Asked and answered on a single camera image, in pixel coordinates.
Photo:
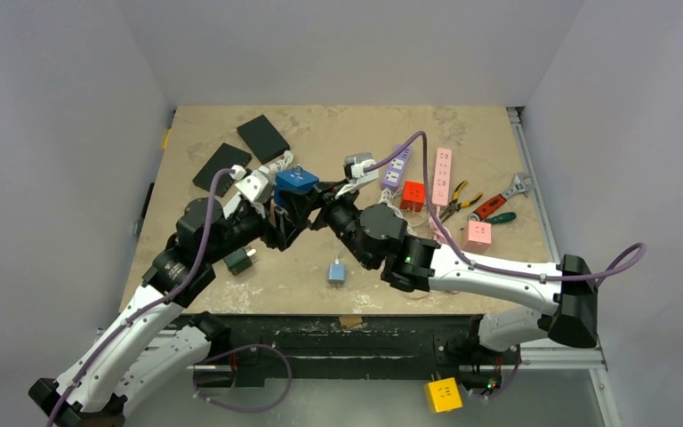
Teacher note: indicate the dark green cube charger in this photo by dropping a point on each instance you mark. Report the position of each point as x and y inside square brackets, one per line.
[240, 260]

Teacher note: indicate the green handled screwdriver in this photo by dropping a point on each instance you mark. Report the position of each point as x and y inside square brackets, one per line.
[501, 218]

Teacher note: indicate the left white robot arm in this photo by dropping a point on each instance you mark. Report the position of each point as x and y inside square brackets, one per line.
[115, 376]

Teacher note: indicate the red cube charger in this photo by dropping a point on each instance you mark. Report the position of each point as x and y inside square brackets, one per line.
[413, 196]

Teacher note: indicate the yellow cube charger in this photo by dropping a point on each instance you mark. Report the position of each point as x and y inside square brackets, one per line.
[442, 394]

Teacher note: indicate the pink power strip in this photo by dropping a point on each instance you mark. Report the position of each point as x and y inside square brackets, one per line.
[441, 177]

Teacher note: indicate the purple usb hub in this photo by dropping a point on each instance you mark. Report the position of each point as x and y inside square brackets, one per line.
[393, 175]

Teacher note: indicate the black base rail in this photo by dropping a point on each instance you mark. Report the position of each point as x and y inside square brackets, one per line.
[373, 348]

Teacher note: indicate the red handled adjustable wrench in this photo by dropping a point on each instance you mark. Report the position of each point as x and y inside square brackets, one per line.
[521, 184]

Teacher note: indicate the pink cube charger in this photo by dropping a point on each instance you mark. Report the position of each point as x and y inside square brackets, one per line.
[476, 237]

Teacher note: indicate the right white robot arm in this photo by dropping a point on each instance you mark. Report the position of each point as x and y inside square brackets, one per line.
[558, 300]

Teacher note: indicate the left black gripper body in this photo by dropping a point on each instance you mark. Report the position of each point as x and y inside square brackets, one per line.
[246, 224]

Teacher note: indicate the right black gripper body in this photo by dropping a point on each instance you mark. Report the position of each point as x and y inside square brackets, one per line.
[325, 208]

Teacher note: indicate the navy blue cube charger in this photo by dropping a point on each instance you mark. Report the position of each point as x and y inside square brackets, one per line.
[294, 178]

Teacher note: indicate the yellow handled pliers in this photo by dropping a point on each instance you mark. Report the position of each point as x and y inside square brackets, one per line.
[455, 205]

